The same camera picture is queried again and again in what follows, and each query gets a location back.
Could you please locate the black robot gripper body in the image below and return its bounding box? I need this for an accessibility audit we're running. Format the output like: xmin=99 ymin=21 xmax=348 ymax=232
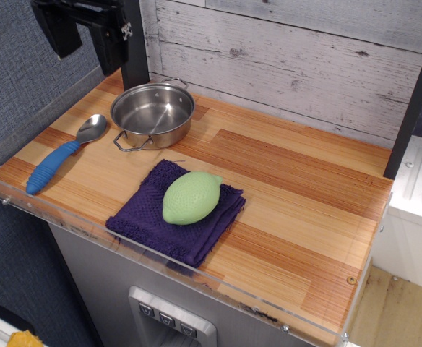
xmin=30 ymin=0 xmax=134 ymax=41

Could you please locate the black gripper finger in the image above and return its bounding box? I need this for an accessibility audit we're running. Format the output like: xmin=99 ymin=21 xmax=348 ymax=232
xmin=89 ymin=14 xmax=129 ymax=76
xmin=33 ymin=6 xmax=82 ymax=59

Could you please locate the blue handled metal spoon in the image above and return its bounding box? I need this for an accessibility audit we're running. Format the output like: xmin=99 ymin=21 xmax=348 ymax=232
xmin=25 ymin=114 xmax=107 ymax=195

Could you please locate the yellow object at corner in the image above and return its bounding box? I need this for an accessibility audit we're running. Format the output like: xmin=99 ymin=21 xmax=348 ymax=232
xmin=7 ymin=330 xmax=44 ymax=347

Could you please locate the stainless steel pot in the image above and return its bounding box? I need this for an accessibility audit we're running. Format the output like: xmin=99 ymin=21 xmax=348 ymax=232
xmin=111 ymin=77 xmax=196 ymax=152

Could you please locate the green toy lemon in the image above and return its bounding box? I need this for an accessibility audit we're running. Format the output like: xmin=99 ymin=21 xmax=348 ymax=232
xmin=162 ymin=171 xmax=223 ymax=225

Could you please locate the clear acrylic table guard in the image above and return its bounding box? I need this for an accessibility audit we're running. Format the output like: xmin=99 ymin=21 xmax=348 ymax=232
xmin=0 ymin=73 xmax=392 ymax=346

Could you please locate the purple folded towel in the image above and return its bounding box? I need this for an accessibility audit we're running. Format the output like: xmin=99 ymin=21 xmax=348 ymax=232
xmin=105 ymin=160 xmax=246 ymax=268

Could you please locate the grey dispenser button panel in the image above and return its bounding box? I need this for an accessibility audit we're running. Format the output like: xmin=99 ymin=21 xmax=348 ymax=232
xmin=129 ymin=286 xmax=218 ymax=346

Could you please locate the white ribbed side counter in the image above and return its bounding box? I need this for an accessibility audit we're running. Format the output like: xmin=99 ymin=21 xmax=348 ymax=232
xmin=371 ymin=136 xmax=422 ymax=286

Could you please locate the black left vertical post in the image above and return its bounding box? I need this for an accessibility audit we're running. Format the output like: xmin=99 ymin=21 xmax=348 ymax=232
xmin=110 ymin=0 xmax=150 ymax=90

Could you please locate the black vertical post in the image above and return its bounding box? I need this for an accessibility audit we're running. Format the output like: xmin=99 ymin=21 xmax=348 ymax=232
xmin=110 ymin=0 xmax=150 ymax=90
xmin=383 ymin=67 xmax=422 ymax=179

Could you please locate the black right vertical post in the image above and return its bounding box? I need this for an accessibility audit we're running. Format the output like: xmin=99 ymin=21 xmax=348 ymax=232
xmin=383 ymin=67 xmax=422 ymax=179

